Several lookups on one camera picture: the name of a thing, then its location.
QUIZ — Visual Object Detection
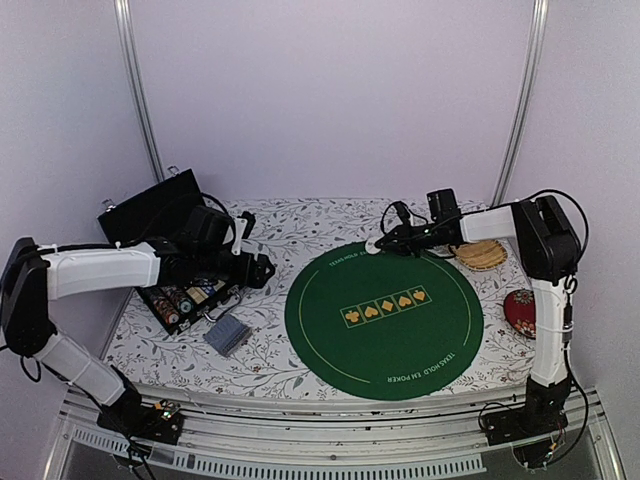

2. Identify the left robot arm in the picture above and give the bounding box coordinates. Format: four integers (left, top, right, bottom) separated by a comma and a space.
1, 205, 275, 434

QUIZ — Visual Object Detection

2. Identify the poker chip row middle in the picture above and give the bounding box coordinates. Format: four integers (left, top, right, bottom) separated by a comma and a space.
161, 286, 193, 314

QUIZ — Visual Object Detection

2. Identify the poker chip row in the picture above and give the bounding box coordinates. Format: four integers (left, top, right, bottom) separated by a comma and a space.
161, 286, 193, 314
144, 288, 180, 325

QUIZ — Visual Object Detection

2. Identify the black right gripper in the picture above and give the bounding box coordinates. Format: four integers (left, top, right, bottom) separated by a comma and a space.
375, 219, 443, 259

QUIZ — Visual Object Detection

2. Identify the left aluminium frame post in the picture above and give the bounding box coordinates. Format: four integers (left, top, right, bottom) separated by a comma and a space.
114, 0, 165, 183

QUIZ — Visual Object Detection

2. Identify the right aluminium frame post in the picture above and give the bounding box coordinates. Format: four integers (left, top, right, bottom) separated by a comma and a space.
491, 0, 549, 206

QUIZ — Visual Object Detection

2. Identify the aluminium front rail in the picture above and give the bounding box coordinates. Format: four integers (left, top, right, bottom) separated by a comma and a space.
44, 384, 621, 480

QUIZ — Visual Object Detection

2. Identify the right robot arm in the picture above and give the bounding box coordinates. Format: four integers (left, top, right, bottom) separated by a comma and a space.
365, 189, 588, 436

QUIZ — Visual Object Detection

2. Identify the aluminium frame post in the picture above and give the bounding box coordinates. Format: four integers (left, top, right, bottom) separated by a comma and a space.
491, 0, 549, 206
114, 0, 165, 183

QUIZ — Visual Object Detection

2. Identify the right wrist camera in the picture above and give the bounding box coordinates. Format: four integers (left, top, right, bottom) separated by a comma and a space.
392, 201, 414, 226

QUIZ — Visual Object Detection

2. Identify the white dealer button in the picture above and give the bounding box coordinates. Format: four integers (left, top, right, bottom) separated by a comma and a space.
365, 241, 381, 255

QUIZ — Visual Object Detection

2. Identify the grey card stack holder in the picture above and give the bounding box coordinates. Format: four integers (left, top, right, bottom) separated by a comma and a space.
204, 315, 252, 357

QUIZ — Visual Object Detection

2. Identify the black poker chip case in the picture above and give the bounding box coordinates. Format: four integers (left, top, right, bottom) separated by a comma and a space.
98, 170, 235, 334

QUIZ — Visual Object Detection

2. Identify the floral patterned tablecloth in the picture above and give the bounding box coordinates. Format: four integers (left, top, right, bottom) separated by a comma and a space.
104, 198, 536, 400

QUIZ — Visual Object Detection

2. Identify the poker chip row left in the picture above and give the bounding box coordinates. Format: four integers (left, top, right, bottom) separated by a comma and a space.
144, 288, 180, 325

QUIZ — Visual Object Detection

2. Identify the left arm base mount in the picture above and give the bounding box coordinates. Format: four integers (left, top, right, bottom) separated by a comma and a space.
97, 395, 185, 445

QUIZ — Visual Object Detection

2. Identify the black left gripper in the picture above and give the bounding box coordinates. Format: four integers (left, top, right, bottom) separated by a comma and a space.
197, 249, 276, 289

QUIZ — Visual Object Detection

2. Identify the round woven bamboo tray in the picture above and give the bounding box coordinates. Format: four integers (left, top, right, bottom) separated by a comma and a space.
451, 240, 508, 271

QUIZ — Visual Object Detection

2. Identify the red floral round box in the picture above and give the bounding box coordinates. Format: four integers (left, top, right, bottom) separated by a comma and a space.
503, 289, 536, 339

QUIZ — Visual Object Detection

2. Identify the round green poker mat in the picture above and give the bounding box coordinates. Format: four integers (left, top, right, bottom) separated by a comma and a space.
284, 243, 484, 401

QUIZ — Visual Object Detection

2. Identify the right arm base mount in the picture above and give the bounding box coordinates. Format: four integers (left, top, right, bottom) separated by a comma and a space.
478, 402, 568, 446

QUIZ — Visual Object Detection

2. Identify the blue playing card deck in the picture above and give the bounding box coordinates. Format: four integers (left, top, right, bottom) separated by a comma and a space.
186, 281, 226, 304

